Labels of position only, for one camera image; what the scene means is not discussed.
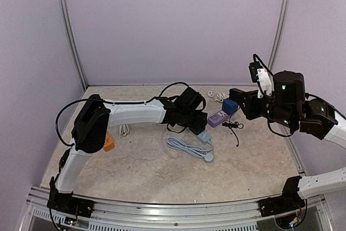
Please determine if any light blue cable with plug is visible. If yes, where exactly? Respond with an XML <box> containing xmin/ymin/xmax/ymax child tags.
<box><xmin>165</xmin><ymin>136</ymin><xmax>215</xmax><ymax>163</ymax></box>

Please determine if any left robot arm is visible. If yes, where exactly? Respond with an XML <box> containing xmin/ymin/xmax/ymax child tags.
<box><xmin>50</xmin><ymin>86</ymin><xmax>208</xmax><ymax>212</ymax></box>

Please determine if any blue cube socket adapter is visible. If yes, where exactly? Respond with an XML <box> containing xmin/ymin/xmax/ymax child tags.
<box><xmin>222</xmin><ymin>98</ymin><xmax>238</xmax><ymax>115</ymax></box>

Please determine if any purple power strip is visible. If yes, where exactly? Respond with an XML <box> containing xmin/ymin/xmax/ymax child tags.
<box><xmin>208</xmin><ymin>110</ymin><xmax>230</xmax><ymax>128</ymax></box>

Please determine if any orange power strip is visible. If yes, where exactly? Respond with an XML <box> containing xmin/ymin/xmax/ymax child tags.
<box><xmin>103</xmin><ymin>133</ymin><xmax>115</xmax><ymax>152</ymax></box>

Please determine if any aluminium front frame rail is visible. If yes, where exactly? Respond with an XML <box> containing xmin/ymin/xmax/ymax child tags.
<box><xmin>18</xmin><ymin>186</ymin><xmax>333</xmax><ymax>231</ymax></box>

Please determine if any left aluminium corner post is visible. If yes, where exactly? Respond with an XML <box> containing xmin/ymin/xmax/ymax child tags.
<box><xmin>58</xmin><ymin>0</ymin><xmax>89</xmax><ymax>90</ymax></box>

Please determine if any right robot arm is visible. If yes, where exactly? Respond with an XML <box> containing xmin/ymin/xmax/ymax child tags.
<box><xmin>229</xmin><ymin>71</ymin><xmax>345</xmax><ymax>212</ymax></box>

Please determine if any aluminium corner post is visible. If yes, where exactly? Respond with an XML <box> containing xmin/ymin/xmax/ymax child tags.
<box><xmin>58</xmin><ymin>0</ymin><xmax>89</xmax><ymax>90</ymax></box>
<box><xmin>268</xmin><ymin>0</ymin><xmax>290</xmax><ymax>72</ymax></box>

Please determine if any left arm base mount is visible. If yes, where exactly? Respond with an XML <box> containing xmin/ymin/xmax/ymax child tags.
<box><xmin>47</xmin><ymin>193</ymin><xmax>95</xmax><ymax>218</ymax></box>

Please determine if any right aluminium corner post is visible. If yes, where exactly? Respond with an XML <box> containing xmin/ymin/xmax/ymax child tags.
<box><xmin>268</xmin><ymin>0</ymin><xmax>290</xmax><ymax>72</ymax></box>

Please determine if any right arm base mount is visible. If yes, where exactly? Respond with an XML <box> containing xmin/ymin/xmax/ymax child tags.
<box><xmin>258</xmin><ymin>176</ymin><xmax>306</xmax><ymax>217</ymax></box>

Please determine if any black power adapter with cable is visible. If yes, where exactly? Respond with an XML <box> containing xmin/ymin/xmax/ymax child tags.
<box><xmin>221</xmin><ymin>114</ymin><xmax>244</xmax><ymax>147</ymax></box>

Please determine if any light blue power strip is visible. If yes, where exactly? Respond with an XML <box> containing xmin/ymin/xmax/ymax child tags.
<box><xmin>195</xmin><ymin>131</ymin><xmax>212</xmax><ymax>144</ymax></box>

